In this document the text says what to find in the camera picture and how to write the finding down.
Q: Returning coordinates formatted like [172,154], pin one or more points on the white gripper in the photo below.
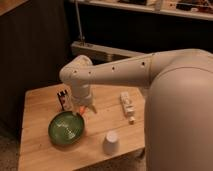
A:
[82,97]

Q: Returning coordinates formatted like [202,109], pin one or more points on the white ceramic cup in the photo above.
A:
[111,143]

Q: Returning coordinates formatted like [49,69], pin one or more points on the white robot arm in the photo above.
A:
[178,117]

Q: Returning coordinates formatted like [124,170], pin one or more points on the orange carrot toy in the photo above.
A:
[82,110]

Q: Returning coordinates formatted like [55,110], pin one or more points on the green bowl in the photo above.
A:
[66,128]

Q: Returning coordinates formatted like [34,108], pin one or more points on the white stapler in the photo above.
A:
[127,106]

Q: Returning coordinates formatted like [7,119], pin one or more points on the metal stand pole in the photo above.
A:
[81,36]

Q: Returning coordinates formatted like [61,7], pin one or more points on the white shelf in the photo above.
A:
[156,8]

